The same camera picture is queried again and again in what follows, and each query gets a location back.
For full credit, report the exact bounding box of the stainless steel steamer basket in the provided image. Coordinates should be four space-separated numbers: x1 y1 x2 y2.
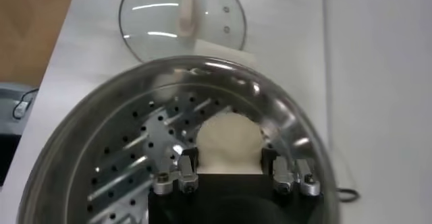
16 55 340 224

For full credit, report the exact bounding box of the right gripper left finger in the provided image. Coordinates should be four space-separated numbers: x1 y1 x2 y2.
153 147 200 196

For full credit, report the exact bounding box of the white steamed baozi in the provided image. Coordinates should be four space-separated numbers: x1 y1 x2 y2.
196 112 264 175

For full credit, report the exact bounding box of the glass pot lid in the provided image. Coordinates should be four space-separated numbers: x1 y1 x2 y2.
118 0 247 63

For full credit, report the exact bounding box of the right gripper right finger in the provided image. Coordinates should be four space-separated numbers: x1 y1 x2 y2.
261 147 321 198

